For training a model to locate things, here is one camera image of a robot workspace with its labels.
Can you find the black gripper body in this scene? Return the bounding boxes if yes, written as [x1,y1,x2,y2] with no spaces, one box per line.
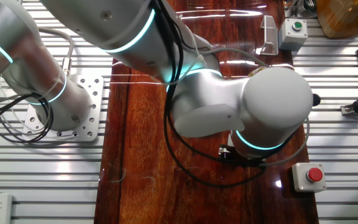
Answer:
[224,146,265,168]

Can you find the grey box with red button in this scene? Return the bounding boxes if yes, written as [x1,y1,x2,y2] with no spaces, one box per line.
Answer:
[291,162,328,193]

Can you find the grey box with green button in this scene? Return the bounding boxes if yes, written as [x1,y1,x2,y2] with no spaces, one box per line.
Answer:
[278,17,309,52]

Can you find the brown cardboard box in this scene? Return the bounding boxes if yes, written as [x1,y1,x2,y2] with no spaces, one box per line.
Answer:
[316,0,358,39]

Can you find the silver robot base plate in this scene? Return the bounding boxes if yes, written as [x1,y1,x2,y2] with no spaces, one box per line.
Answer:
[23,74,104,142]

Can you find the black base cable bundle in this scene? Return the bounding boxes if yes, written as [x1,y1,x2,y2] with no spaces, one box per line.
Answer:
[0,91,54,144]

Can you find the grey cable with metal connector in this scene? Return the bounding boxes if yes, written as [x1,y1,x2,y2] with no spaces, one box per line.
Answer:
[39,27,75,77]

